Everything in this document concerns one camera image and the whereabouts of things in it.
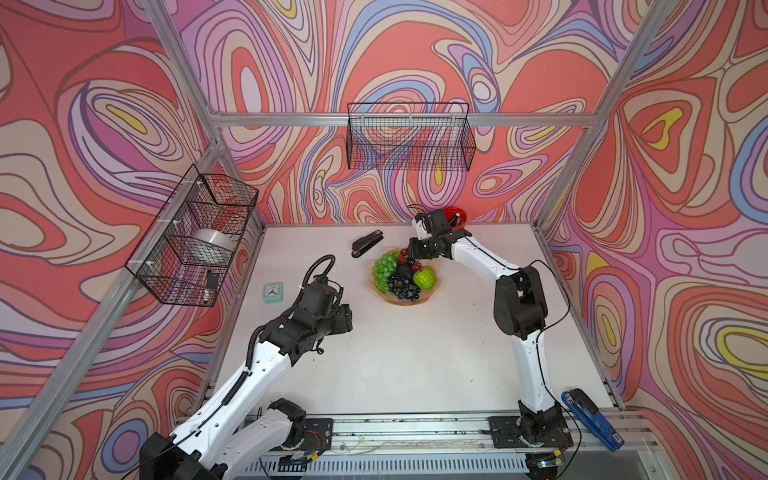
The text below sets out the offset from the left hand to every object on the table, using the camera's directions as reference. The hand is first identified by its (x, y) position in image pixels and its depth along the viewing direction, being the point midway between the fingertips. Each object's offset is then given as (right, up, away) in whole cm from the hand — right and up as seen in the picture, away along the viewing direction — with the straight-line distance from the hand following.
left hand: (345, 312), depth 79 cm
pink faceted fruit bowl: (+24, +2, +17) cm, 30 cm away
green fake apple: (+23, +8, +14) cm, 29 cm away
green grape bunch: (+10, +11, +18) cm, 23 cm away
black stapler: (+3, +20, +32) cm, 38 cm away
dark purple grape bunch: (+17, +5, +15) cm, 23 cm away
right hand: (+20, +15, +22) cm, 33 cm away
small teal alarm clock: (-27, +3, +19) cm, 33 cm away
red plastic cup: (+37, +29, +28) cm, 55 cm away
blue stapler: (+64, -26, -4) cm, 69 cm away
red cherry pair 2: (+16, +14, +21) cm, 30 cm away
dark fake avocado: (+17, +10, +20) cm, 28 cm away
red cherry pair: (+21, +11, +20) cm, 31 cm away
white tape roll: (-31, +18, -9) cm, 37 cm away
